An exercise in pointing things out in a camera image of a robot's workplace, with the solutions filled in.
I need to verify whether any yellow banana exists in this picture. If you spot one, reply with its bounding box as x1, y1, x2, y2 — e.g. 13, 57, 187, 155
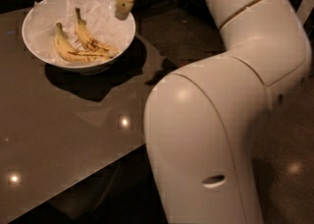
75, 8, 120, 56
54, 23, 116, 63

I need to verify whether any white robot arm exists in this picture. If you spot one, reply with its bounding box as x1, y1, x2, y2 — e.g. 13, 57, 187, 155
144, 0, 312, 224

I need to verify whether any white ceramic bowl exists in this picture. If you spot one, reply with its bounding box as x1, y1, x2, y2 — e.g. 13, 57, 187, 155
21, 0, 136, 75

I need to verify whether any white crumpled paper liner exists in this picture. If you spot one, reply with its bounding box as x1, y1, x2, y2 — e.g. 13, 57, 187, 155
25, 0, 135, 65

